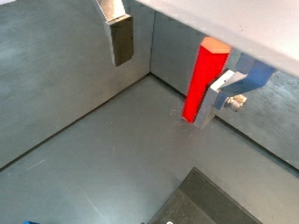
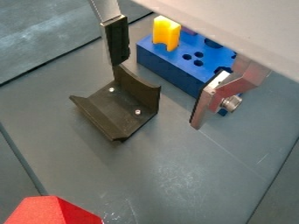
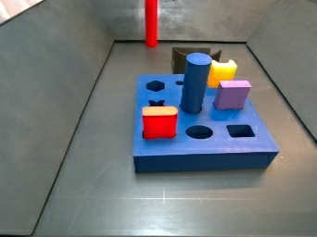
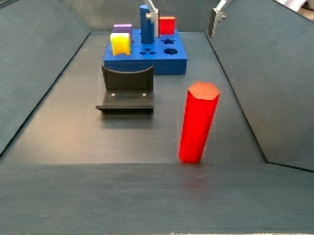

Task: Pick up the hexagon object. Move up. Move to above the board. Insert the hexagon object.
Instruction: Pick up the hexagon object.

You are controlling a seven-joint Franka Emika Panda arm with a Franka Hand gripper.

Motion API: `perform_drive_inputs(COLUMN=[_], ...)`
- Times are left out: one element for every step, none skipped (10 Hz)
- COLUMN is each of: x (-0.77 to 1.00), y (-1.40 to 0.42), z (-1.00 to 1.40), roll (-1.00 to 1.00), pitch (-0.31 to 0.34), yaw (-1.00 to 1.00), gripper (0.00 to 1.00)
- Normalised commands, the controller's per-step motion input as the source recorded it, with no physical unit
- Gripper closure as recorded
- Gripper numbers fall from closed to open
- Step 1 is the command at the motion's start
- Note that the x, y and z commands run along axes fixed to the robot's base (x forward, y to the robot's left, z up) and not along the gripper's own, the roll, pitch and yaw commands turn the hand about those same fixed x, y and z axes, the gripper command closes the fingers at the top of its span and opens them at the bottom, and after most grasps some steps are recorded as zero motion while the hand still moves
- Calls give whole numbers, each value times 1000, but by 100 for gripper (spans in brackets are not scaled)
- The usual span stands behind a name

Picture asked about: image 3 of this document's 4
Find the red hexagon peg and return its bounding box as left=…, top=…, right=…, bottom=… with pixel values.
left=145, top=0, right=159, bottom=47

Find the blue shape sorting board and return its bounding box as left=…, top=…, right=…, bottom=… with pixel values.
left=133, top=74, right=278, bottom=173

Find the red block peg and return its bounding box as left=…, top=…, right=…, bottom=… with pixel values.
left=142, top=106, right=178, bottom=139

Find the blue cylinder peg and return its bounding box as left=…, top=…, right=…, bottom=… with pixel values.
left=179, top=53, right=212, bottom=114

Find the purple rectangular block peg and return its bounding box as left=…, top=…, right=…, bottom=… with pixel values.
left=213, top=81, right=252, bottom=110

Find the yellow curved block peg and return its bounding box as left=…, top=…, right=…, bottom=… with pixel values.
left=208, top=60, right=238, bottom=88

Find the black curved block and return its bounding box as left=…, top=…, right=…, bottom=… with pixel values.
left=173, top=47, right=222, bottom=74

